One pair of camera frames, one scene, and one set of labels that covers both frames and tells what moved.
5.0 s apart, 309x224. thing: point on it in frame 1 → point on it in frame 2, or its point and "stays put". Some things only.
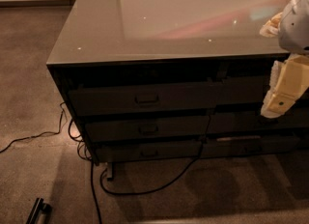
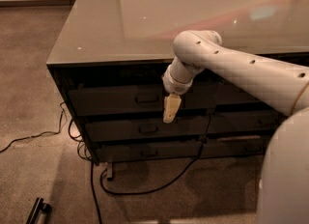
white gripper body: x=295 y=30 → x=175 y=86
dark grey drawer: x=152 y=148 stays put
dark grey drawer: x=188 y=98 stays put
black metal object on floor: x=39 y=208 stays put
